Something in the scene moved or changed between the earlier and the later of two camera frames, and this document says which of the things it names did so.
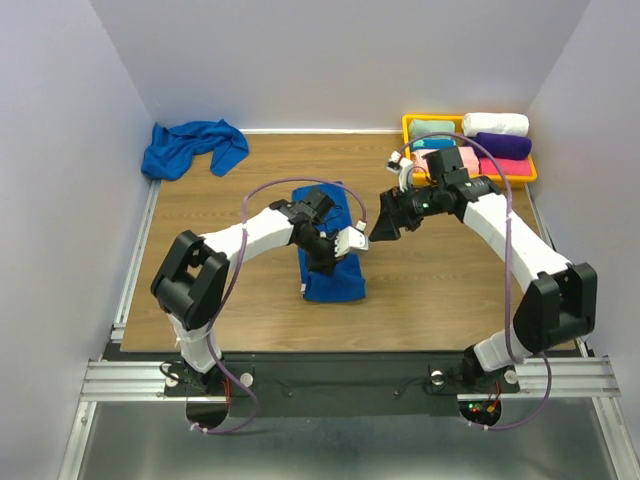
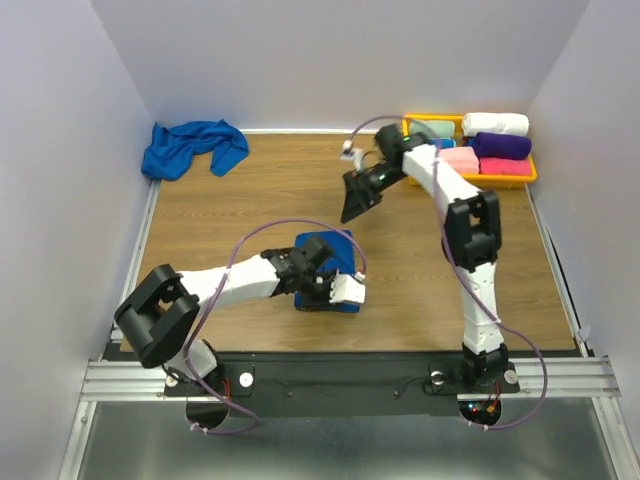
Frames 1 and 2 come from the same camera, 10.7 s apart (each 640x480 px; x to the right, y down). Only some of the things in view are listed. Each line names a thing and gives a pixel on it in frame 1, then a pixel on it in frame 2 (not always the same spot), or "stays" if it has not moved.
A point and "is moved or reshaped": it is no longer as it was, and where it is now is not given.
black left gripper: x=327 y=263 -> x=323 y=301
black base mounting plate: x=332 y=384 stays
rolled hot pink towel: x=508 y=166 stays
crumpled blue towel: x=172 y=151 stays
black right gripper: x=394 y=213 -> x=359 y=195
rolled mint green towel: x=424 y=126 stays
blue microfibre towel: x=347 y=280 is moved or reshaped
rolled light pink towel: x=468 y=157 stays
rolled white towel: x=494 y=122 stays
